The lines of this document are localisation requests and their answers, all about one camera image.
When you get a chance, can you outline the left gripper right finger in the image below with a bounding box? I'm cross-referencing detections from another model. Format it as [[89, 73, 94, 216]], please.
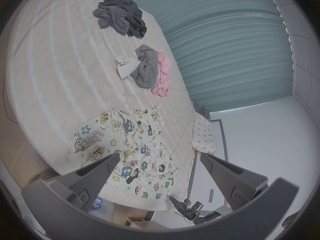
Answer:
[[200, 153, 268, 211]]

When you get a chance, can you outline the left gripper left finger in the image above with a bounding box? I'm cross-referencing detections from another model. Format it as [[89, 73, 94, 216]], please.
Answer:
[[57, 153, 121, 212]]

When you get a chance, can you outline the white printed pyjama top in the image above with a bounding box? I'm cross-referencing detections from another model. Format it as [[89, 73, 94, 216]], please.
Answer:
[[67, 106, 180, 200]]

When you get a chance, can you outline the bed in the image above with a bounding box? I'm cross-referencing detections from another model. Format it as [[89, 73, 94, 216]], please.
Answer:
[[5, 0, 229, 212]]

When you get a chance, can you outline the white printed pillow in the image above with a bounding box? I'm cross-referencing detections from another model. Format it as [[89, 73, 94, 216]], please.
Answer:
[[190, 113, 217, 152]]

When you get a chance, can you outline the grey bedside table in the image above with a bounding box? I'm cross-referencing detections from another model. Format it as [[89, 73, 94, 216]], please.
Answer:
[[194, 100, 210, 119]]

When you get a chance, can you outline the grey and white knit garment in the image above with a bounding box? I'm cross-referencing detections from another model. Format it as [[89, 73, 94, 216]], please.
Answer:
[[114, 44, 159, 89]]

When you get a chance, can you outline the pink garment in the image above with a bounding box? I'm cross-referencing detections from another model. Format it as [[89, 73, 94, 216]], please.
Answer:
[[151, 49, 172, 97]]

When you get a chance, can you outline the blue-green curtain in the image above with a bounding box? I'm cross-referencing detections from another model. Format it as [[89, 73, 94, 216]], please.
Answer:
[[116, 0, 294, 113]]

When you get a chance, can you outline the black garment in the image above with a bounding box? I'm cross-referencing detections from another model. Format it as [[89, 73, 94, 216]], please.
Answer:
[[117, 0, 147, 39]]

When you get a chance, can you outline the dark grey garment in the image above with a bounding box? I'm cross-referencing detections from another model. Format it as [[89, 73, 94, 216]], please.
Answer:
[[93, 1, 128, 30]]

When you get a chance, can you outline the black cable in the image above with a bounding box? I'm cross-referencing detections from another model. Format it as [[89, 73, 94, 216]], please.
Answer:
[[2, 76, 18, 124]]

